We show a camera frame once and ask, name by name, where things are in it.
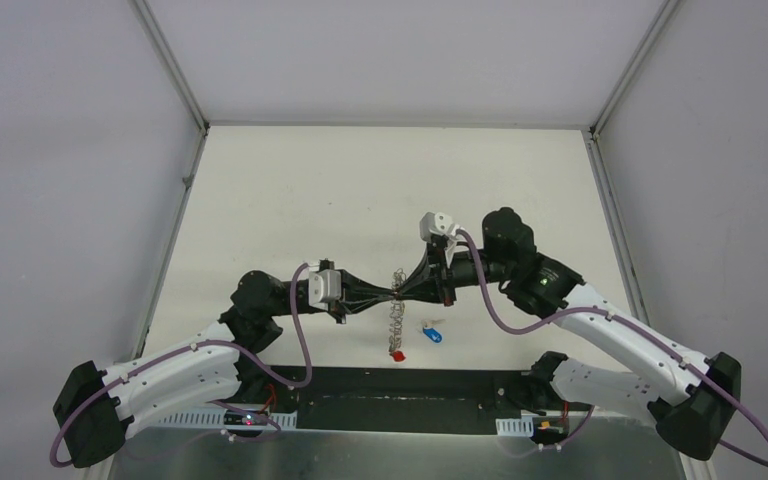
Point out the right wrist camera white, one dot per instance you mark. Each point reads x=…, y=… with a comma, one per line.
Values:
x=440, y=230

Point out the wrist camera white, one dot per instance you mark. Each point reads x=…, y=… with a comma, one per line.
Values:
x=440, y=230
x=324, y=284

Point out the metal disc with key rings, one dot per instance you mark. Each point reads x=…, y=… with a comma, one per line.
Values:
x=396, y=315

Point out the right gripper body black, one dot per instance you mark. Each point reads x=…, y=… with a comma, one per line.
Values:
x=465, y=269

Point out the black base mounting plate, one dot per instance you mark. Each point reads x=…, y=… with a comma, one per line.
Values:
x=382, y=400

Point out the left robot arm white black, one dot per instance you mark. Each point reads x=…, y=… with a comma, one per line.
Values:
x=99, y=409

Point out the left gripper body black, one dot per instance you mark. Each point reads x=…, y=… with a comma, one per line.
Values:
x=342, y=299

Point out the aluminium frame rail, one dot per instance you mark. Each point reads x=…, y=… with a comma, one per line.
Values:
x=554, y=379

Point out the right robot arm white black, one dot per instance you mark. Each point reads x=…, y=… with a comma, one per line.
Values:
x=566, y=300

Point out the blue key tag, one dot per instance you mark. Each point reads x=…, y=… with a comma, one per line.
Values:
x=433, y=335

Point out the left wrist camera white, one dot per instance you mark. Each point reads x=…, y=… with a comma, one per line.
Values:
x=324, y=284

